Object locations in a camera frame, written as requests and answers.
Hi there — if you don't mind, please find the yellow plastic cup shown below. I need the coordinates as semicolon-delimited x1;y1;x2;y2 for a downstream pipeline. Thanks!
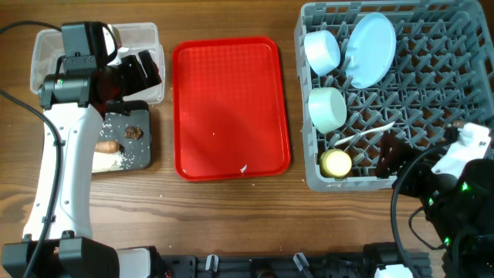
320;149;352;178

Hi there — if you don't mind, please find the clear plastic bin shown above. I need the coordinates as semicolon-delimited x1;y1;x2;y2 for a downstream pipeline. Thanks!
30;22;166;104

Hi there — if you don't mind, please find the white rice pile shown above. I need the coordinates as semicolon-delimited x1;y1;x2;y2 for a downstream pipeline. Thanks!
91;115;150;174

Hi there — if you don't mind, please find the red serving tray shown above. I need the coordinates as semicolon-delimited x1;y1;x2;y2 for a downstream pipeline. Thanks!
172;36;291;181

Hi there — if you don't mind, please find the white plastic spoon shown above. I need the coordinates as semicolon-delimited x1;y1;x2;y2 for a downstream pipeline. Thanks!
334;121;395;146

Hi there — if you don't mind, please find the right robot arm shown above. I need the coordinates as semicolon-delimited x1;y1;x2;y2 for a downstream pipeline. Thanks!
377;129;493;277

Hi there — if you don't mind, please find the large light blue plate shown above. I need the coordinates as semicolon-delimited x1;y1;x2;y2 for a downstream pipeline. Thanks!
345;12;397;89

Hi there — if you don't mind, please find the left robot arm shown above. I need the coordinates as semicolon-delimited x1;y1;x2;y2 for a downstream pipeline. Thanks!
1;22;173;277

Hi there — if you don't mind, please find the grey dishwasher rack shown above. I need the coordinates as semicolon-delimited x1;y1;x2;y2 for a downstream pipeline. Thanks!
294;1;493;192

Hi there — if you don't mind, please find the black waste tray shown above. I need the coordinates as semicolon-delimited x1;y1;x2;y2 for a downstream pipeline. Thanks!
92;100;152;174

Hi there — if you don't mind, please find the brown food scrap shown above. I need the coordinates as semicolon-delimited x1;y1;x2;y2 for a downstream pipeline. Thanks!
124;126;144;140

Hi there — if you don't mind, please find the light blue bowl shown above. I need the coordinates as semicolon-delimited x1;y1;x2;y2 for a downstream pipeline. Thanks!
304;30;340;76

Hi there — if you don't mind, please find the green small bowl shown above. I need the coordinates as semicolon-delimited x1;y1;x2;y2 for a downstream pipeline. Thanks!
308;87;347;134

